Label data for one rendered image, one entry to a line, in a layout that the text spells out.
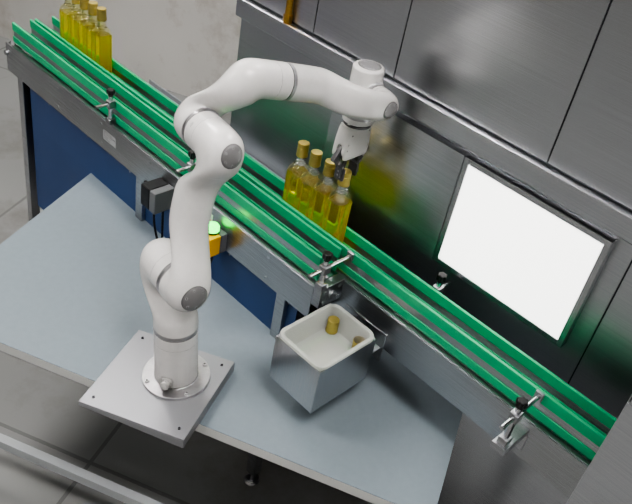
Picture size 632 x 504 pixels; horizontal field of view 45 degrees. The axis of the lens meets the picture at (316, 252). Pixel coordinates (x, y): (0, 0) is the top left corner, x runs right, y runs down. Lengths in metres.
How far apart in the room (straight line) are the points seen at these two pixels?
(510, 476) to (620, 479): 0.78
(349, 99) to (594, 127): 0.57
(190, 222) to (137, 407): 0.57
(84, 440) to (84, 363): 0.82
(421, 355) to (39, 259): 1.29
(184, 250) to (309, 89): 0.49
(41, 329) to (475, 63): 1.44
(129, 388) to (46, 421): 0.99
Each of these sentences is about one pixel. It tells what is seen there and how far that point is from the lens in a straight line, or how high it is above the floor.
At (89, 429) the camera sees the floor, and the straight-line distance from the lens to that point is 3.12.
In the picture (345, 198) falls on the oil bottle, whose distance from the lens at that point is 2.17.
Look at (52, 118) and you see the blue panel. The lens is 3.25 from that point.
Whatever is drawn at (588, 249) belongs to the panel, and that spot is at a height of 1.44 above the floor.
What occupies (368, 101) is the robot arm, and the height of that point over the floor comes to 1.61.
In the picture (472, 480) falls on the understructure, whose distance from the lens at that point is 2.57.
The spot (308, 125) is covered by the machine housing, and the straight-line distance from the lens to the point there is 2.44.
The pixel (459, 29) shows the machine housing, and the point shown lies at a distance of 2.01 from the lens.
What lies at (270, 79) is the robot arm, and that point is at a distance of 1.79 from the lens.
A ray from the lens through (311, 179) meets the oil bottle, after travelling 2.23.
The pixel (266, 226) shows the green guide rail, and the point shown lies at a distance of 2.27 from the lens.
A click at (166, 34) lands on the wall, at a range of 5.27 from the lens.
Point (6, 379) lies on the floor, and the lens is 3.33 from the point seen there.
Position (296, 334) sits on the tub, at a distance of 2.12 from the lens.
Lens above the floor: 2.42
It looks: 37 degrees down
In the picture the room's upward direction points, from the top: 12 degrees clockwise
